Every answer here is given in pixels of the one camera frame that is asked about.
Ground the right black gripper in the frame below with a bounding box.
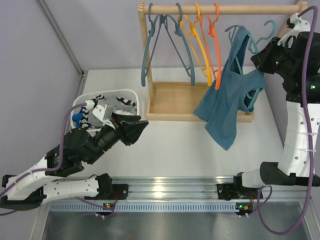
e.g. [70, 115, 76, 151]
[252, 36, 297, 78]

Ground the teal hanger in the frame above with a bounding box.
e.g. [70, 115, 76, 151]
[159, 2, 196, 87]
[224, 20, 277, 113]
[141, 2, 165, 87]

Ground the teal blue tank top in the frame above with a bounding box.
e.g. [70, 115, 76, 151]
[194, 25, 265, 150]

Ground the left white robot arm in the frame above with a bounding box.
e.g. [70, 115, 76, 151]
[0, 113, 149, 211]

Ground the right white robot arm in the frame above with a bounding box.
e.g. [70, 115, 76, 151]
[217, 30, 320, 201]

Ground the orange hanger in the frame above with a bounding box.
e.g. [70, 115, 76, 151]
[198, 2, 222, 90]

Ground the yellow hanger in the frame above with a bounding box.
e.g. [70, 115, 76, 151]
[176, 2, 213, 87]

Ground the grey garment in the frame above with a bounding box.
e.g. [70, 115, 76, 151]
[87, 94, 137, 120]

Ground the white plastic laundry basket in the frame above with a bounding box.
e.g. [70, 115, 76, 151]
[70, 89, 140, 136]

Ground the black white striped garment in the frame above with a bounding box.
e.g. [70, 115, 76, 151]
[71, 94, 138, 130]

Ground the wooden clothes rack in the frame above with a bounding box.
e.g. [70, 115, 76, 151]
[137, 0, 308, 122]

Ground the blue garment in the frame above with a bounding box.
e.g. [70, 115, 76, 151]
[71, 112, 83, 128]

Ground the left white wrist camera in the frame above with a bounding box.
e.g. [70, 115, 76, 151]
[85, 99, 115, 129]

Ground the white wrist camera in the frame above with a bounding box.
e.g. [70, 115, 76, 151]
[85, 99, 115, 129]
[277, 12, 311, 48]

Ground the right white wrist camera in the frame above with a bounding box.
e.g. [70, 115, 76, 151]
[277, 12, 311, 48]

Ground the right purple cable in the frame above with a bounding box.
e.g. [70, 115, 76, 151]
[254, 6, 320, 235]

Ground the purple cable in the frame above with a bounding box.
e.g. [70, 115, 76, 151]
[0, 101, 118, 218]
[254, 6, 320, 235]

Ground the aluminium mounting rail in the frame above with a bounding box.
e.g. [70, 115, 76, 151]
[49, 176, 306, 215]

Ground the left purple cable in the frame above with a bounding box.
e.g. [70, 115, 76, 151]
[0, 101, 118, 218]

